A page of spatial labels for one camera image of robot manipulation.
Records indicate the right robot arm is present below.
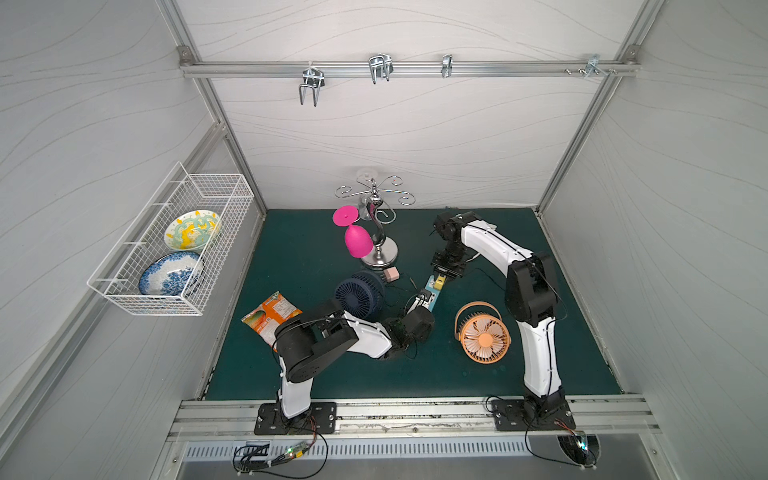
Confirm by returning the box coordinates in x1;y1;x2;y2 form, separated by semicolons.
432;212;566;419

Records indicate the double metal hook middle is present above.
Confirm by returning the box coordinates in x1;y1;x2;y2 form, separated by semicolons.
368;53;394;85

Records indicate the black base cable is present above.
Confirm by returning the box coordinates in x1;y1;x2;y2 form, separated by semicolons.
484;392;601;469
231;413;331;480

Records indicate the double metal hook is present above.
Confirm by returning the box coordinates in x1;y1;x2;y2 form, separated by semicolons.
298;67;325;107
368;53;394;85

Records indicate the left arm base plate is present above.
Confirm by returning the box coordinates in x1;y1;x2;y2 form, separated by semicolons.
254;402;337;436

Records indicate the double metal hook left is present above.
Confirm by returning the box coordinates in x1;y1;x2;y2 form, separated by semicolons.
298;67;325;107

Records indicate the navy blue desk fan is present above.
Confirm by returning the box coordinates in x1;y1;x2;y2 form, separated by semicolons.
334;271;385;319

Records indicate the chrome glass holder stand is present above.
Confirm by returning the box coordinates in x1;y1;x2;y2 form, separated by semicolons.
335;173;416;270

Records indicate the pink fan plug adapter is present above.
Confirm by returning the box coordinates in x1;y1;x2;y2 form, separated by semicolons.
382;267;400;283

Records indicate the single metal hook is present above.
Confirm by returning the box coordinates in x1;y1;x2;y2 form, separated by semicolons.
441;54;453;79

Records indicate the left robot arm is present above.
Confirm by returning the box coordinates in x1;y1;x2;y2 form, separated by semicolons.
272;299;435;419

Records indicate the metal hook right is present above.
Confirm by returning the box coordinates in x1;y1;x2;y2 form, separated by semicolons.
563;54;618;79

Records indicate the teal power strip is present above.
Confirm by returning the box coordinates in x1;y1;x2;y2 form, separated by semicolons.
423;274;442;312

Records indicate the blue white patterned plate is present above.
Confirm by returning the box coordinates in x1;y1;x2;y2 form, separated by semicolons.
138;252;204;296

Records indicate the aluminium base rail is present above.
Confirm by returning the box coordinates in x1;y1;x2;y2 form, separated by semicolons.
167;394;661;441

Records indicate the aluminium top rail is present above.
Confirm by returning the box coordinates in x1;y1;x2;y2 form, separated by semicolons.
180;58;641;80

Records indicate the black right base cable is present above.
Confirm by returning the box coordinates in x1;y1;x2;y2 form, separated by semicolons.
484;392;601;469

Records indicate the white wire basket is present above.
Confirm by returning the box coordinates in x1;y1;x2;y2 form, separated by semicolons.
87;164;254;316

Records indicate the black left base cable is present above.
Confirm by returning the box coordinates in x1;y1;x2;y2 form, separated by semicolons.
231;413;331;480

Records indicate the pink wine glass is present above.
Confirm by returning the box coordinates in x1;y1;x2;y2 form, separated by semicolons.
332;205;374;259

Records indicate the yellow plug on strip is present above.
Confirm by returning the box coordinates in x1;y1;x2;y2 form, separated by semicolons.
430;275;447;291

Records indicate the orange desk fan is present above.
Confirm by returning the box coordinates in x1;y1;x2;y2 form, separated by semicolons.
454;301;512;365

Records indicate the yellow green patterned plate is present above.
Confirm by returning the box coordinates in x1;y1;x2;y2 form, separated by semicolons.
163;209;220;252

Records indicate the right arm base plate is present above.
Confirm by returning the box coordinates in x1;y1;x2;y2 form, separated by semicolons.
486;395;576;432

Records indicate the orange snack packet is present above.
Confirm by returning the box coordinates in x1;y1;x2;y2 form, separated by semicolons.
241;291;302;346

